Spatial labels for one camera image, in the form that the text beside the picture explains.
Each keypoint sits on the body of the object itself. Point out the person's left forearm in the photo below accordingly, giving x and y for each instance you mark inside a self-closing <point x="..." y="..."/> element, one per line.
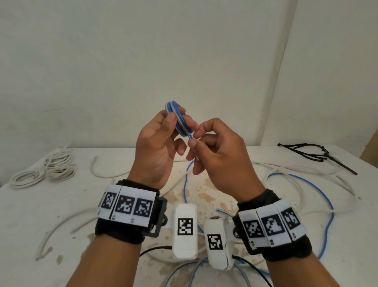
<point x="103" y="263"/>

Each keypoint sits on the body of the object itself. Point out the black wristband with markers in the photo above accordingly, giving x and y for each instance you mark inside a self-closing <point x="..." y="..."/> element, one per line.
<point x="295" y="252"/>
<point x="118" y="235"/>

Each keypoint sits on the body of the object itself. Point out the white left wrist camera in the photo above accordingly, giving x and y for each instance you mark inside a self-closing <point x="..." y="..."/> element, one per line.
<point x="184" y="248"/>

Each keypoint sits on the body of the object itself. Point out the black left wristband with markers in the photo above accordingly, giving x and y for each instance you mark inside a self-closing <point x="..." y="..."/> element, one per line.
<point x="118" y="235"/>

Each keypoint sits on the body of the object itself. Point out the person's left hand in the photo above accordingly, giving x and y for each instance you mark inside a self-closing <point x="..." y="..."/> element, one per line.
<point x="150" y="153"/>

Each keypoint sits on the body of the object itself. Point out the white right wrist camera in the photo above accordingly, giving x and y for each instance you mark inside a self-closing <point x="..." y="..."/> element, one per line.
<point x="217" y="260"/>

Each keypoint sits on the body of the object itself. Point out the person's right forearm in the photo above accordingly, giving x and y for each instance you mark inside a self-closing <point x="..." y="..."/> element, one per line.
<point x="301" y="275"/>

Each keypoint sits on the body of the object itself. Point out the person's right hand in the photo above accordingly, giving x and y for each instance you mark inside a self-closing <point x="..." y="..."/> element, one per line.
<point x="227" y="162"/>

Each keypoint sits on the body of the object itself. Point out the black right wristband with markers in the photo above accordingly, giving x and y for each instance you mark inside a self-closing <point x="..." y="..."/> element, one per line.
<point x="295" y="252"/>

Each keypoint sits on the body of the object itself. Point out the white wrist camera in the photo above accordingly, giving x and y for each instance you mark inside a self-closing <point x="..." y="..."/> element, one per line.
<point x="184" y="248"/>
<point x="217" y="260"/>

